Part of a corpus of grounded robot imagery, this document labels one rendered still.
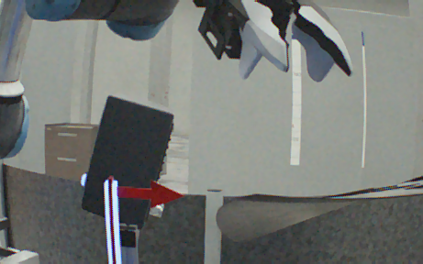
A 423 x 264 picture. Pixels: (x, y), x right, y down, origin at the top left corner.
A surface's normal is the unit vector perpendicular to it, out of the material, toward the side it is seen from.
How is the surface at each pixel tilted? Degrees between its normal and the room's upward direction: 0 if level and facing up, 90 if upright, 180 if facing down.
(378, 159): 90
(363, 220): 90
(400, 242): 90
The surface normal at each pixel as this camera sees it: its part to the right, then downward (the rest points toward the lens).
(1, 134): 0.65, 0.30
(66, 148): -0.36, 0.04
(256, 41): -0.84, 0.10
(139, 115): 0.05, 0.05
